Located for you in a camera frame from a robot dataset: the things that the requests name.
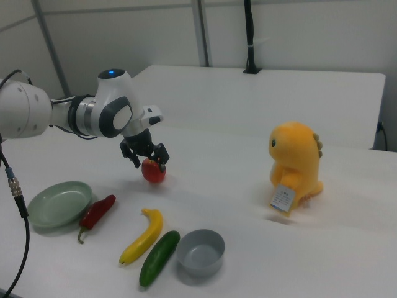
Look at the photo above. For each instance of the yellow banana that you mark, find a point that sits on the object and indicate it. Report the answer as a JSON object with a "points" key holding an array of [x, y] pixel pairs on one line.
{"points": [[147, 237]]}

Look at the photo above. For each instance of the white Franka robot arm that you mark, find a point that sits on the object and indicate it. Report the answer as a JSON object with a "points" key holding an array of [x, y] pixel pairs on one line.
{"points": [[28, 111]]}

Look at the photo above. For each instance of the grey metal bowl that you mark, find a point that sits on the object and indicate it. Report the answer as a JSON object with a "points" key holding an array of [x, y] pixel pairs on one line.
{"points": [[200, 254]]}

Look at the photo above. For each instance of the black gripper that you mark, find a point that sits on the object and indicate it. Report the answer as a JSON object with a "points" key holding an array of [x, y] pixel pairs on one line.
{"points": [[139, 144]]}

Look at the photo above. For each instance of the black clamped pole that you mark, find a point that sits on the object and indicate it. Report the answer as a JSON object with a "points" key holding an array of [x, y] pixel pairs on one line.
{"points": [[249, 31]]}

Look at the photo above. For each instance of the white rounded-corner table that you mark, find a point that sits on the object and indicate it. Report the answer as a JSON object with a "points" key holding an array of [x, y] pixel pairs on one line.
{"points": [[248, 99]]}

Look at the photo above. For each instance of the pale green plate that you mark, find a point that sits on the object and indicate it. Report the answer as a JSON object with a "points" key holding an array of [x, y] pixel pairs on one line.
{"points": [[57, 205]]}

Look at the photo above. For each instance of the orange plush dinosaur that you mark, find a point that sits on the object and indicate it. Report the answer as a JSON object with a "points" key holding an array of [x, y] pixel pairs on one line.
{"points": [[297, 155]]}

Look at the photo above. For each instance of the red apple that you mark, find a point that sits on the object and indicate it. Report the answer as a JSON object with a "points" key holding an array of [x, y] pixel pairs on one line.
{"points": [[152, 174]]}

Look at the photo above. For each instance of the white blue paper tag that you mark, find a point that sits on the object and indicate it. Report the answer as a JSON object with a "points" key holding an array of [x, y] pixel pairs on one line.
{"points": [[282, 200]]}

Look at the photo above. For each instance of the red chili pepper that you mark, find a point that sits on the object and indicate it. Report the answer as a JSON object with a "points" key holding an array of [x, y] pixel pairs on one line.
{"points": [[97, 212]]}

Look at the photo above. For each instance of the green cucumber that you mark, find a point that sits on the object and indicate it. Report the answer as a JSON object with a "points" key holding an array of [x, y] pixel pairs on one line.
{"points": [[159, 259]]}

